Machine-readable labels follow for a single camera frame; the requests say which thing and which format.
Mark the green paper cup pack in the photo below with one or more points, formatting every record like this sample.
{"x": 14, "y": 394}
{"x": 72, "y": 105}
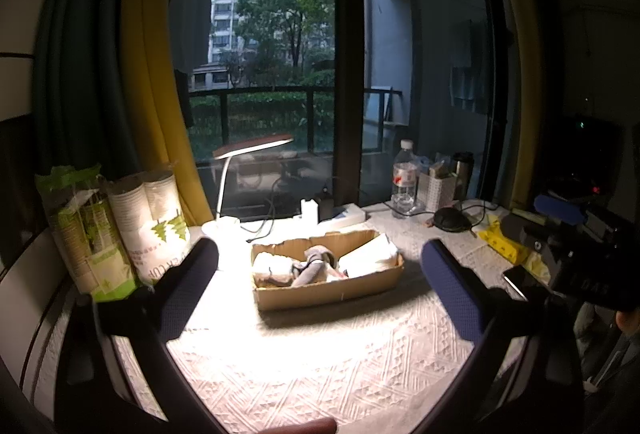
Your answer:
{"x": 85, "y": 234}

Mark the black balcony railing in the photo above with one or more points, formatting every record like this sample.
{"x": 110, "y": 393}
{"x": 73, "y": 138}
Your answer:
{"x": 300, "y": 113}

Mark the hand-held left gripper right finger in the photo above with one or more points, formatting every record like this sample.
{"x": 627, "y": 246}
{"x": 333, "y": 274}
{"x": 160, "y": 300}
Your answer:
{"x": 450, "y": 286}

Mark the black computer mouse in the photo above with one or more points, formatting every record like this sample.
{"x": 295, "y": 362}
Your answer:
{"x": 450, "y": 220}

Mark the white embossed tablecloth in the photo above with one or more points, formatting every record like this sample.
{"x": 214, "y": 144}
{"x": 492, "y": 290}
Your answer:
{"x": 310, "y": 364}

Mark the yellow curtain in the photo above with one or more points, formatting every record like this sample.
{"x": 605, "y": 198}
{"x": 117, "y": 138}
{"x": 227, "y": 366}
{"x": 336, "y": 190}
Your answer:
{"x": 160, "y": 88}
{"x": 515, "y": 63}

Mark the black power adapter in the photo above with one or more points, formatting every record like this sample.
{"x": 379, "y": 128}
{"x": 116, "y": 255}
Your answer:
{"x": 327, "y": 204}

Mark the white perforated holder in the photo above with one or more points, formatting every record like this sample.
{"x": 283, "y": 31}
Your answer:
{"x": 437, "y": 189}

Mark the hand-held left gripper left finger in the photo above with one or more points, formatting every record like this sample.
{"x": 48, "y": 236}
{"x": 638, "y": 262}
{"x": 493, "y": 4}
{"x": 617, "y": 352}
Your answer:
{"x": 190, "y": 284}

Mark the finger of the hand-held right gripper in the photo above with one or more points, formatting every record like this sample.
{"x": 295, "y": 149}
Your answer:
{"x": 560, "y": 209}
{"x": 520, "y": 228}

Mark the person's left hand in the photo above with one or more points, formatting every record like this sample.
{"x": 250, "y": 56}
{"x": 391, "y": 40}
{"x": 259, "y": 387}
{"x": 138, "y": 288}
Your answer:
{"x": 300, "y": 427}

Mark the white tissue pack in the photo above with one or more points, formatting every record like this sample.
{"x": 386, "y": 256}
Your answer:
{"x": 372, "y": 254}

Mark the black smartphone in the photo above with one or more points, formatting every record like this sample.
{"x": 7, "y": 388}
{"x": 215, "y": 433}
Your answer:
{"x": 516, "y": 283}

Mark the person's right hand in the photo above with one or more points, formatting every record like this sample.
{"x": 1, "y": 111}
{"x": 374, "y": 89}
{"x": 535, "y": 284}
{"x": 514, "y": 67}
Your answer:
{"x": 630, "y": 324}

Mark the white charger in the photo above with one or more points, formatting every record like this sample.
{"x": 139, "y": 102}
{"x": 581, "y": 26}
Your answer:
{"x": 309, "y": 211}

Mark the cardboard box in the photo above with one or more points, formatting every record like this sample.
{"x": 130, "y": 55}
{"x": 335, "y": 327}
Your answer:
{"x": 325, "y": 291}

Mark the teal curtain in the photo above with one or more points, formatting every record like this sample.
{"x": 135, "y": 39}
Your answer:
{"x": 80, "y": 63}

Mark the clear water bottle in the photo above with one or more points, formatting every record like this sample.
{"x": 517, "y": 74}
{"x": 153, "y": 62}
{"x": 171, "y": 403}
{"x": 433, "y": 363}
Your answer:
{"x": 404, "y": 184}

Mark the white power strip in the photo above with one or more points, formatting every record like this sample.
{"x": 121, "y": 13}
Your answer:
{"x": 350, "y": 215}

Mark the black thermos flask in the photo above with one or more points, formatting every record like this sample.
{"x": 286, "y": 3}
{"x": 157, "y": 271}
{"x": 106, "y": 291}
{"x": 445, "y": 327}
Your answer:
{"x": 463, "y": 174}

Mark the dark hanging garment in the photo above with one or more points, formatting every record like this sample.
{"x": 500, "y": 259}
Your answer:
{"x": 190, "y": 18}

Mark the white paper cup pack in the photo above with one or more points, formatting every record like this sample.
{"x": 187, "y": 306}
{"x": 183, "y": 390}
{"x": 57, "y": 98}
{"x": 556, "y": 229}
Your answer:
{"x": 155, "y": 224}

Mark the yellow packet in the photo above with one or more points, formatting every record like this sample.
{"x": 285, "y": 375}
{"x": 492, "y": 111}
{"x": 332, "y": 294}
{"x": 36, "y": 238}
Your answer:
{"x": 502, "y": 241}

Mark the white desk lamp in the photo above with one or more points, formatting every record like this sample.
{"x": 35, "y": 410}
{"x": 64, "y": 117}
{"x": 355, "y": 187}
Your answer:
{"x": 225, "y": 234}

